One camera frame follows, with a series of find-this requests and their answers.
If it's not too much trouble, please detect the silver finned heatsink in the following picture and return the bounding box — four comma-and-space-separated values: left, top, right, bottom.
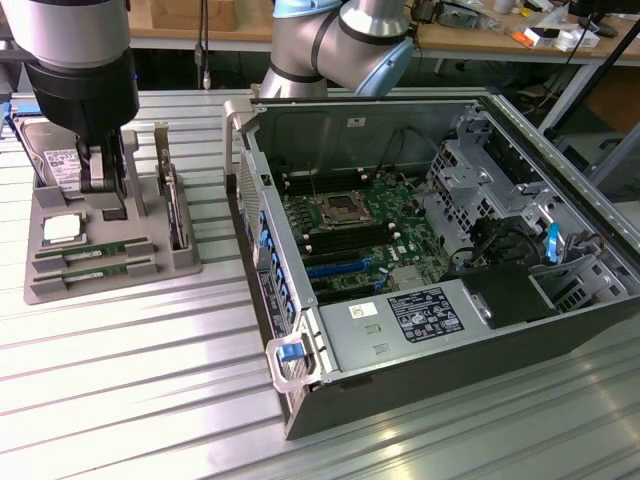
389, 267, 426, 291

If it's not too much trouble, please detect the grey power supply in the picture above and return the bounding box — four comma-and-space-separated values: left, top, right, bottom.
318, 278, 501, 375

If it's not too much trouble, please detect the green motherboard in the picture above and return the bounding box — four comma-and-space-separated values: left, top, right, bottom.
279, 167, 451, 306

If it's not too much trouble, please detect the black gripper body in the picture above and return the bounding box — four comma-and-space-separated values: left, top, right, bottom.
23, 47, 142, 147

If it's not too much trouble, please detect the long black expansion slot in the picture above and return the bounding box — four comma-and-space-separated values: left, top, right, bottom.
302, 248, 374, 267
312, 279, 381, 301

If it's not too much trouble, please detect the open black PC case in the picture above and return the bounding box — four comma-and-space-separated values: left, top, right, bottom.
222, 87, 640, 441

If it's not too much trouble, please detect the small cardboard box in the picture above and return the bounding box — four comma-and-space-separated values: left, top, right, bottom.
149, 0, 236, 29

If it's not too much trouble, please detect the grey parts rack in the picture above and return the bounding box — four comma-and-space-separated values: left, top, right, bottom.
23, 127, 204, 306

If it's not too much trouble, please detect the black cable with loose plug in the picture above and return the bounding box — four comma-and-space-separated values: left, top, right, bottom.
196, 0, 212, 91

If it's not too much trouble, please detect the metal disk bay cage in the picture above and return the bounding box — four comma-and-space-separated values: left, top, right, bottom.
424, 107, 631, 314

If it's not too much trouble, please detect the metal CPU socket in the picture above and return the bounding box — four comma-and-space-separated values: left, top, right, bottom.
313, 189, 375, 229

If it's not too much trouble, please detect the wooden top desk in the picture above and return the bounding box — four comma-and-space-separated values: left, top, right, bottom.
0, 0, 640, 76

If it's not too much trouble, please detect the dark grey cabinet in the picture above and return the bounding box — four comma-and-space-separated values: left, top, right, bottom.
549, 127, 640, 206

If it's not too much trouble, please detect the large brown cardboard box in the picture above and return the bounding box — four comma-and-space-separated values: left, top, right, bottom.
582, 79, 640, 136

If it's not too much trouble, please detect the black slanted pole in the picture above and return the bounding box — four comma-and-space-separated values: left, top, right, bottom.
582, 19, 640, 109

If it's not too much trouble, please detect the black RAM slot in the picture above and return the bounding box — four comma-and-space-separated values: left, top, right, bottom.
305, 236, 402, 259
283, 171, 366, 186
301, 224, 396, 246
282, 167, 364, 181
303, 230, 399, 252
299, 219, 394, 240
284, 174, 368, 191

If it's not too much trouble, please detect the green RAM stick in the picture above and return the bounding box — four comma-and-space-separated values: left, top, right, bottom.
37, 240, 132, 261
59, 260, 132, 282

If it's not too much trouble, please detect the hard disk in blue carrier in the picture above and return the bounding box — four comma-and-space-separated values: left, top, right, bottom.
0, 99, 86, 196

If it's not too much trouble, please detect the silver CPU chip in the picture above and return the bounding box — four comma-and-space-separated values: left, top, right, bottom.
42, 215, 87, 245

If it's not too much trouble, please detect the blue expansion slot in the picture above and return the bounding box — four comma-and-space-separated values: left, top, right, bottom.
305, 259, 377, 280

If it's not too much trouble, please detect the white small box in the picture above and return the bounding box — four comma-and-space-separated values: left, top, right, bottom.
529, 27, 561, 49

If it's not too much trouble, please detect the grey metal device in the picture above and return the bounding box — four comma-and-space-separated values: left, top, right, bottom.
439, 4, 484, 29

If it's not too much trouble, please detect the green graphics card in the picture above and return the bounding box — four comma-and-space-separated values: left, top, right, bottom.
153, 120, 191, 251

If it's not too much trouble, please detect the CPU socket locking lever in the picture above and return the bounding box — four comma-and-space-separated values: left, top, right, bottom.
305, 160, 321, 201

